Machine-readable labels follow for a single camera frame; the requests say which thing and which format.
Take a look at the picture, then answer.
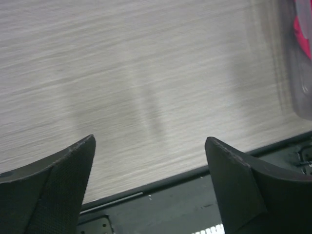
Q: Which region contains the red t shirt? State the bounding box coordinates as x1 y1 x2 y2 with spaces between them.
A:
293 16 311 59

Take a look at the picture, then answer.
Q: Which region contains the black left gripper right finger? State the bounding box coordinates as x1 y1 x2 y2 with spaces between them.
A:
205 137 312 234

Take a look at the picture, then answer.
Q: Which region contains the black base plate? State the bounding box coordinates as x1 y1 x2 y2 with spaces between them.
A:
77 132 312 234

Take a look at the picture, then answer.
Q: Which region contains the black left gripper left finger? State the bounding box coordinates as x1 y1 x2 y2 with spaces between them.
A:
0 135 96 234

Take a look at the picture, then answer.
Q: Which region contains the white slotted cable duct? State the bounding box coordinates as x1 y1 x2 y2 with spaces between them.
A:
192 224 225 234

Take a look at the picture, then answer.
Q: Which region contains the clear plastic bin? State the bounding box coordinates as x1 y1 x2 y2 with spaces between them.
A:
277 0 312 120

